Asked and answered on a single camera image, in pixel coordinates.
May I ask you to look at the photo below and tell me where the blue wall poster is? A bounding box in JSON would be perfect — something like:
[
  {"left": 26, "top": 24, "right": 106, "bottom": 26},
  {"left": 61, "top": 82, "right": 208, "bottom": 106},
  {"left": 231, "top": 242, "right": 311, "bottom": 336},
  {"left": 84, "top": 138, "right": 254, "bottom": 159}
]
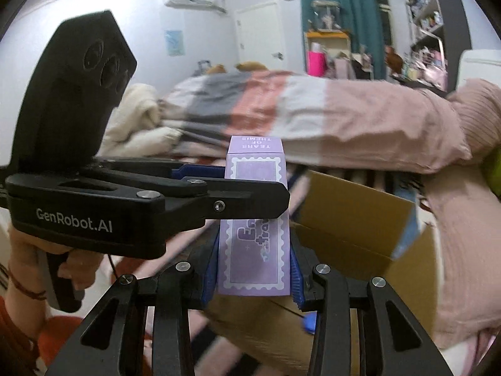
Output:
[{"left": 164, "top": 29, "right": 186, "bottom": 56}]

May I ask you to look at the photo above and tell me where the teal curtain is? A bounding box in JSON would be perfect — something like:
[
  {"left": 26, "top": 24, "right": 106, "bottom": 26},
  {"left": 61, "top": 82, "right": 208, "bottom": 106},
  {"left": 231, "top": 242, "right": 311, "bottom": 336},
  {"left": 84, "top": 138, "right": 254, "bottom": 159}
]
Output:
[{"left": 299, "top": 0, "right": 387, "bottom": 82}]

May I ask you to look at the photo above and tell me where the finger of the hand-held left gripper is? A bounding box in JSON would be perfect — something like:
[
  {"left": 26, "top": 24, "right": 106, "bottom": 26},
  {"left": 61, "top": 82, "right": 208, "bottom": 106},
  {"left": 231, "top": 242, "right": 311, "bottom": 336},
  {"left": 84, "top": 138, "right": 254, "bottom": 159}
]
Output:
[
  {"left": 137, "top": 178, "right": 291, "bottom": 222},
  {"left": 92, "top": 157, "right": 230, "bottom": 184}
]

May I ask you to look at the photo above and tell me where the brown cardboard box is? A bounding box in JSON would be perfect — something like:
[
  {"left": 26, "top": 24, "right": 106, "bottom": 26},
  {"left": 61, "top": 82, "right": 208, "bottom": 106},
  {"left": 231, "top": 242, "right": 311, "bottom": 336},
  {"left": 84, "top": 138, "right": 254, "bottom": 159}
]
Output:
[{"left": 201, "top": 168, "right": 443, "bottom": 376}]

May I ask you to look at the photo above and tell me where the cream fluffy blanket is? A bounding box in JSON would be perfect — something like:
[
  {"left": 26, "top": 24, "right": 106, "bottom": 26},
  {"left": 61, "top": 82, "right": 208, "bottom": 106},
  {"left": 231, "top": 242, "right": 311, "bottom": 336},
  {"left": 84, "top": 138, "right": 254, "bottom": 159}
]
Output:
[{"left": 99, "top": 82, "right": 185, "bottom": 158}]

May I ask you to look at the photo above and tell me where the person's left forearm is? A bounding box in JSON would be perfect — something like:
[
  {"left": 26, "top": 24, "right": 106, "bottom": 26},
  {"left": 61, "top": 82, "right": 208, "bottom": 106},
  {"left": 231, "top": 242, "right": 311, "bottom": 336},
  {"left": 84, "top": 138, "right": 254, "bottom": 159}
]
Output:
[{"left": 0, "top": 278, "right": 85, "bottom": 376}]

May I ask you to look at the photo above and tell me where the red string bracelet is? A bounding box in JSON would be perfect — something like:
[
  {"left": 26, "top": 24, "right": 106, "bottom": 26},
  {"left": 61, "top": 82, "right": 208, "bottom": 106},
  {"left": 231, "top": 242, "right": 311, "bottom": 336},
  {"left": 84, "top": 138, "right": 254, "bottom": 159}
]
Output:
[{"left": 7, "top": 270, "right": 48, "bottom": 300}]

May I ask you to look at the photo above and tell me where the green round object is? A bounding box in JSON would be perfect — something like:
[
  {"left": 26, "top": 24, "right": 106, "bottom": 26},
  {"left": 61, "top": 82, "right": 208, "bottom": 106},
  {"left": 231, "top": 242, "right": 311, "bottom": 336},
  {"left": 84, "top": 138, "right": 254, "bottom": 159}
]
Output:
[{"left": 481, "top": 152, "right": 501, "bottom": 201}]

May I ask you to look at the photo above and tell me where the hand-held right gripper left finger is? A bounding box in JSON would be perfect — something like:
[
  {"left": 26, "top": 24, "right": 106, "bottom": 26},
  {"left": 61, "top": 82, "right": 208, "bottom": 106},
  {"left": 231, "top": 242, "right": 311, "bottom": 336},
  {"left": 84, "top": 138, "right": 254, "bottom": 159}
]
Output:
[{"left": 46, "top": 232, "right": 220, "bottom": 376}]

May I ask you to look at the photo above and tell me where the pink knit blanket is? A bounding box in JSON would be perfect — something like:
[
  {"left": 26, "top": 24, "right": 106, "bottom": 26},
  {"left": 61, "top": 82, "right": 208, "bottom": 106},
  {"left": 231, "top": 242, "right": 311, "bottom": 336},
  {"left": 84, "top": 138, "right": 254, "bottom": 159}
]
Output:
[{"left": 421, "top": 78, "right": 501, "bottom": 351}]

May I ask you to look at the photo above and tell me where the black pole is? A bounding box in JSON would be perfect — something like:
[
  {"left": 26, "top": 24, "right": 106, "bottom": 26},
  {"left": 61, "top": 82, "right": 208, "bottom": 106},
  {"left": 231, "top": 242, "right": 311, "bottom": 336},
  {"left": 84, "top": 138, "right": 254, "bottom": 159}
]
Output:
[{"left": 426, "top": 0, "right": 472, "bottom": 95}]

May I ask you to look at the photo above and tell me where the yellow wooden shelf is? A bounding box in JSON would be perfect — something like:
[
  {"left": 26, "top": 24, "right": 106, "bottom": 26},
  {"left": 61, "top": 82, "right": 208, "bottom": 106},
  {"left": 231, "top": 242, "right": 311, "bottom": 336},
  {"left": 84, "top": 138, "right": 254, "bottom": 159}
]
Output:
[{"left": 304, "top": 30, "right": 352, "bottom": 78}]

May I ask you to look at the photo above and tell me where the striped pink grey blanket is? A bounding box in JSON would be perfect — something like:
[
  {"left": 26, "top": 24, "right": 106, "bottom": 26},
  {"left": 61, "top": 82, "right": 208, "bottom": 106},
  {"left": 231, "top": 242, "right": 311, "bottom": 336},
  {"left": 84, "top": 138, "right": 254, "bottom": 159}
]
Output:
[{"left": 158, "top": 70, "right": 472, "bottom": 173}]

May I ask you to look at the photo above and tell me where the purple printed carton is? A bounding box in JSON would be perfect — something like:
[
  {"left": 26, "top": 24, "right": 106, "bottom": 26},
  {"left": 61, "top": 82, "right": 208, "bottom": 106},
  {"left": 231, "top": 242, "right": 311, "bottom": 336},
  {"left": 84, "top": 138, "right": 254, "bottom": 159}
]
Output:
[{"left": 216, "top": 135, "right": 292, "bottom": 297}]

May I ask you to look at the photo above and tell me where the pink bin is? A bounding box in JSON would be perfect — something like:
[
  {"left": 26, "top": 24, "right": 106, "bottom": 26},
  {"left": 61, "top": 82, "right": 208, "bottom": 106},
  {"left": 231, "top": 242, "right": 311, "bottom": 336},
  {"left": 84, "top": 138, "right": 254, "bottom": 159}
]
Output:
[{"left": 307, "top": 50, "right": 328, "bottom": 76}]

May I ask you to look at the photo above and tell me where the cluttered shelving rack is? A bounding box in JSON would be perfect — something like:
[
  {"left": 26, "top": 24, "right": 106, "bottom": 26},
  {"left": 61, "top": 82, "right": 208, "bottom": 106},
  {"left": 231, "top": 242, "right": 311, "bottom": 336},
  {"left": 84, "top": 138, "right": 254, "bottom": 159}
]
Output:
[{"left": 403, "top": 0, "right": 450, "bottom": 89}]

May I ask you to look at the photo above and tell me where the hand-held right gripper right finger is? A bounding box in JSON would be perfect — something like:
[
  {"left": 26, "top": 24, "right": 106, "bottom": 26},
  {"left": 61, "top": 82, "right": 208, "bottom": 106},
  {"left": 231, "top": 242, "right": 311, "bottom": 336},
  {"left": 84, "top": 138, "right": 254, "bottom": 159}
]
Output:
[{"left": 289, "top": 239, "right": 455, "bottom": 376}]

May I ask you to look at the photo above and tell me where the white door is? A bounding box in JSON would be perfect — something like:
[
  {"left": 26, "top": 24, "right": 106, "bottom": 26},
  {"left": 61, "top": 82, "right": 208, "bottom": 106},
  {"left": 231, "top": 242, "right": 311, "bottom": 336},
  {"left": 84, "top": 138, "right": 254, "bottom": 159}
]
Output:
[{"left": 234, "top": 2, "right": 285, "bottom": 72}]

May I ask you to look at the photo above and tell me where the person's left hand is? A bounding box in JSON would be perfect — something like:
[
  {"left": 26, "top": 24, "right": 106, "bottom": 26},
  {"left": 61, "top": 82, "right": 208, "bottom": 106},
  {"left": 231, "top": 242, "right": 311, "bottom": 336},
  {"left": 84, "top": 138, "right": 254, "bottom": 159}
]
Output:
[{"left": 7, "top": 225, "right": 112, "bottom": 302}]

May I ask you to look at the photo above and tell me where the white air conditioner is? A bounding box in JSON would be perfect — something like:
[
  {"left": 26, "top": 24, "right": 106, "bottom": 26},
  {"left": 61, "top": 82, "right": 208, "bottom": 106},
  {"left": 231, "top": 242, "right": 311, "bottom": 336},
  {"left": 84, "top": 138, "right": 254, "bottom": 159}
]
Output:
[{"left": 164, "top": 0, "right": 229, "bottom": 13}]

